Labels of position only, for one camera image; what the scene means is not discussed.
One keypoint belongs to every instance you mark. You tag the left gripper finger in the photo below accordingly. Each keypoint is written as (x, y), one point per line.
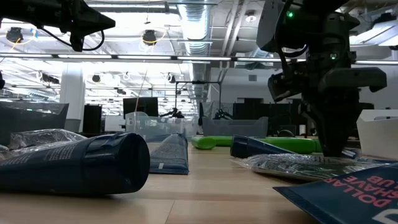
(93, 18)

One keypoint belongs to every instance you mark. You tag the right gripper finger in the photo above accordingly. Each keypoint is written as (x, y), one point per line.
(342, 124)
(323, 124)

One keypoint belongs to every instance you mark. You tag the green travel bottle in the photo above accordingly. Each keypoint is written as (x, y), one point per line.
(203, 142)
(292, 145)

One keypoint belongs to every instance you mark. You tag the navy blue toiletry tube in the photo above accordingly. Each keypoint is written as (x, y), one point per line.
(77, 165)
(171, 155)
(258, 149)

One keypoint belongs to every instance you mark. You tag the navy tube with pink lettering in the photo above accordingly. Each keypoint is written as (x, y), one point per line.
(348, 199)

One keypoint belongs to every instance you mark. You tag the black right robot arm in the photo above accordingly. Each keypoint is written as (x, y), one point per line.
(311, 25)

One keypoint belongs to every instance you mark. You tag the black ceiling device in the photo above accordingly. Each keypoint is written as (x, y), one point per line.
(14, 35)
(149, 37)

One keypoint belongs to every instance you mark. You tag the white plastic bin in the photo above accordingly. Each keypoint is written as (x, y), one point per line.
(377, 137)

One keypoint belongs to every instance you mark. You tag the black disc in plastic bag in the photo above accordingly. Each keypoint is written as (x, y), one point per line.
(43, 138)
(295, 166)

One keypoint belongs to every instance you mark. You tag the grey plastic bin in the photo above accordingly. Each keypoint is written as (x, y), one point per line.
(234, 127)

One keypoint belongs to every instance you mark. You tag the black cabinet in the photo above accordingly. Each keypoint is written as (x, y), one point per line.
(92, 118)

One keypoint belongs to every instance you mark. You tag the black background monitor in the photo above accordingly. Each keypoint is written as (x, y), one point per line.
(140, 107)

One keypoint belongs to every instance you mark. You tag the dark translucent plastic bin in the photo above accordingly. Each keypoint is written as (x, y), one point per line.
(31, 124)

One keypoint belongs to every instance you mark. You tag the long ceiling light strip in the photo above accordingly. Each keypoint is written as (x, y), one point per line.
(202, 58)

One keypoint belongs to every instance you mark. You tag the clear plastic bin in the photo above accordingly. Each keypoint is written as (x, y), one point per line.
(161, 127)

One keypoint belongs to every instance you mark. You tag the silver ventilation duct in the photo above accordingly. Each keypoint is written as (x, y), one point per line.
(196, 25)

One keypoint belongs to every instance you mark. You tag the black robot rig frame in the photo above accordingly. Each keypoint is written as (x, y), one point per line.
(199, 82)

